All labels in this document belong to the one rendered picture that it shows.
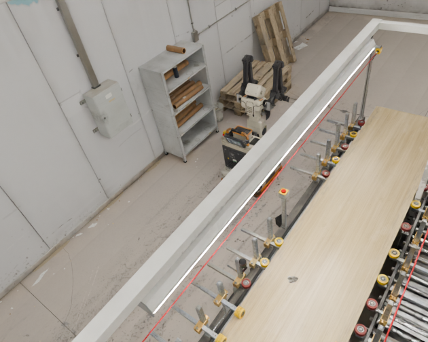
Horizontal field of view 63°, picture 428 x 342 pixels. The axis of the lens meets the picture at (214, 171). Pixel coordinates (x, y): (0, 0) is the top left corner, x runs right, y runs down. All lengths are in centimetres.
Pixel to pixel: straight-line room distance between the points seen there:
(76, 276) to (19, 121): 194
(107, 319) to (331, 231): 243
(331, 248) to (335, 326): 68
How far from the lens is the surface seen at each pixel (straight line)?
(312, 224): 341
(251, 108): 446
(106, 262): 473
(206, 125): 603
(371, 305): 306
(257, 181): 173
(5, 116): 420
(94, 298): 451
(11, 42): 412
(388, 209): 364
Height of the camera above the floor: 358
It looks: 42 degrees down
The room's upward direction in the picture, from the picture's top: 11 degrees counter-clockwise
